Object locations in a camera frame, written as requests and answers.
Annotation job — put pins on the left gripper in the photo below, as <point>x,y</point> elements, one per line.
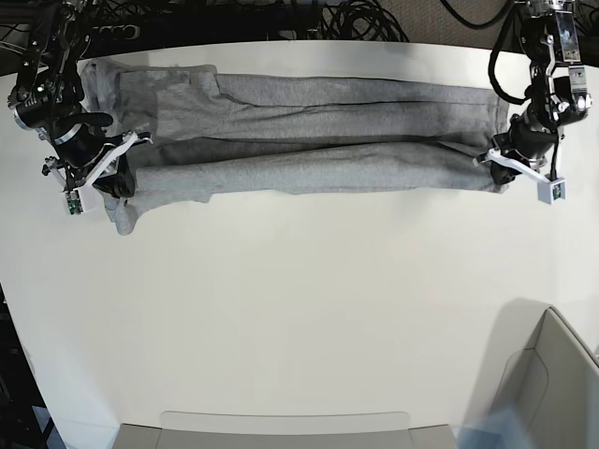
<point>520,151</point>

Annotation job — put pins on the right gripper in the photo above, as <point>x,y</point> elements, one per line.
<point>82,149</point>

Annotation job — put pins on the grey T-shirt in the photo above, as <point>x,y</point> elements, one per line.
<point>216,133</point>

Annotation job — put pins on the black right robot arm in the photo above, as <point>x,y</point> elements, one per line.
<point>48,98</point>

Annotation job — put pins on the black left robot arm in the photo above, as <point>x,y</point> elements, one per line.
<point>557,95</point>

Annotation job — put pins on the black power strip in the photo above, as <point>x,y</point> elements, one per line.
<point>117,32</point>

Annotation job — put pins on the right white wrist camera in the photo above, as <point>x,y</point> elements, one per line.
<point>81,200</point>

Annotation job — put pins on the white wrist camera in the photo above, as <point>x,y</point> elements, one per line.
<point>549,191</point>
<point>81,200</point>

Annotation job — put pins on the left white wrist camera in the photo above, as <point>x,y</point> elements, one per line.
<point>549,191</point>

